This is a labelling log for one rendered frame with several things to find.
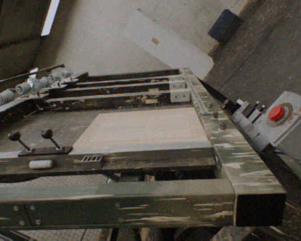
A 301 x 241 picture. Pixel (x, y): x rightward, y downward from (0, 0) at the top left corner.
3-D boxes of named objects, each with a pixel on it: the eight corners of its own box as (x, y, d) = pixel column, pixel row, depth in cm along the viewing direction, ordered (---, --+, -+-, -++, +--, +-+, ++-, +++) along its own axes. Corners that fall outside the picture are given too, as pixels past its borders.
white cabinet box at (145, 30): (214, 64, 471) (134, 8, 439) (197, 85, 499) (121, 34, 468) (211, 58, 523) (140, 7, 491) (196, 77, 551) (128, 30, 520)
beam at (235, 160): (282, 227, 55) (289, 192, 51) (233, 228, 56) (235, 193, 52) (188, 76, 259) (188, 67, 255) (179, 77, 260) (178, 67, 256)
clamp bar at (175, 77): (183, 84, 194) (182, 56, 185) (57, 93, 205) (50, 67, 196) (182, 81, 203) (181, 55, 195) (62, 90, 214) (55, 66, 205)
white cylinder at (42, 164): (30, 170, 80) (51, 169, 79) (27, 163, 78) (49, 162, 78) (34, 166, 82) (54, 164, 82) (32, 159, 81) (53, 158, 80)
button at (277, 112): (292, 112, 48) (285, 107, 47) (278, 126, 49) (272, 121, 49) (283, 107, 51) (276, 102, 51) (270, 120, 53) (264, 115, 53)
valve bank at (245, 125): (331, 151, 73) (278, 113, 70) (299, 179, 78) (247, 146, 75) (266, 106, 120) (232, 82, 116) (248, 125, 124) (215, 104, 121)
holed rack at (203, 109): (209, 114, 102) (209, 113, 102) (203, 115, 103) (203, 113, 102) (182, 67, 255) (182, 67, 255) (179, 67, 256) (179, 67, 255)
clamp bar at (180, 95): (190, 101, 141) (189, 64, 132) (19, 113, 151) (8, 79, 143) (188, 97, 150) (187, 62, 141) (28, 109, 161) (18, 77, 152)
